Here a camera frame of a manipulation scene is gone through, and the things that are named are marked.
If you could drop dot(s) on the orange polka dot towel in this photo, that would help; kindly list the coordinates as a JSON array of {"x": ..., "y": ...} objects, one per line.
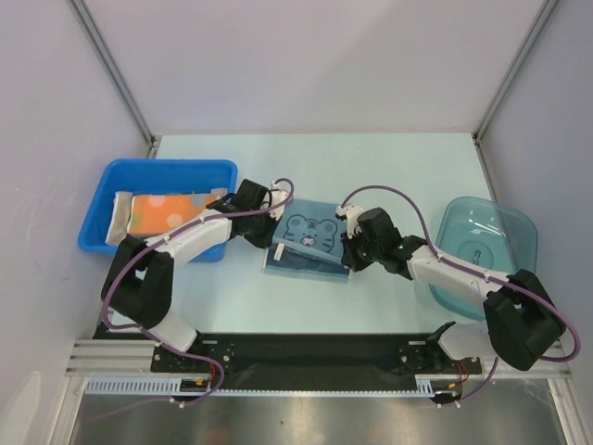
[{"x": 158, "y": 214}]

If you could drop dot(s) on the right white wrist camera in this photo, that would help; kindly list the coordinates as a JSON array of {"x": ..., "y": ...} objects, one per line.
[{"x": 350, "y": 214}]

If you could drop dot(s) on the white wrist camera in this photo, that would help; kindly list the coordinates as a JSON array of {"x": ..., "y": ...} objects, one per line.
[
  {"x": 280, "y": 199},
  {"x": 350, "y": 214}
]

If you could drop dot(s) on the white slotted cable duct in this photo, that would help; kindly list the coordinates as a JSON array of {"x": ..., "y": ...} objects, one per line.
[{"x": 195, "y": 387}]

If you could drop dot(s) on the translucent teal basket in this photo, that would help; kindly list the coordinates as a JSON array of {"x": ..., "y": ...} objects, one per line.
[{"x": 489, "y": 235}]

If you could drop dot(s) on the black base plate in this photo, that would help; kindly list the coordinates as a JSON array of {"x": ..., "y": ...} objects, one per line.
[{"x": 316, "y": 361}]

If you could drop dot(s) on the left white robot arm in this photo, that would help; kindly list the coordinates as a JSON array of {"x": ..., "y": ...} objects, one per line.
[{"x": 137, "y": 292}]

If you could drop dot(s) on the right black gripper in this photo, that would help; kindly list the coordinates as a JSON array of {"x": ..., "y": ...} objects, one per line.
[{"x": 353, "y": 256}]

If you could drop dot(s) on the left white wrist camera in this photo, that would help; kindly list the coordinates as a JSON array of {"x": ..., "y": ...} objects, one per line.
[{"x": 280, "y": 199}]

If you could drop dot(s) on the aluminium frame rail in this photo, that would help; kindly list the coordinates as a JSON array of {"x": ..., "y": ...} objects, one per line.
[{"x": 120, "y": 357}]

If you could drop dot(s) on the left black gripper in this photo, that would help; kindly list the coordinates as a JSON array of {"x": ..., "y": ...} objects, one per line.
[{"x": 264, "y": 240}]

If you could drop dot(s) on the light blue Doraemon towel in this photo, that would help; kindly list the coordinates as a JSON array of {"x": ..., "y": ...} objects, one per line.
[{"x": 307, "y": 243}]

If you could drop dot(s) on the blue plastic bin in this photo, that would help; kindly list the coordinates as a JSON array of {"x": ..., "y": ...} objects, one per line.
[{"x": 154, "y": 177}]

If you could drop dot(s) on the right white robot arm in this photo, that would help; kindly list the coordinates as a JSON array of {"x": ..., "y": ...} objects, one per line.
[{"x": 520, "y": 323}]

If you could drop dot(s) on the teal beige Doraemon towel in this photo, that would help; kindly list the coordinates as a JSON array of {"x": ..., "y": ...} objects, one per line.
[{"x": 121, "y": 214}]

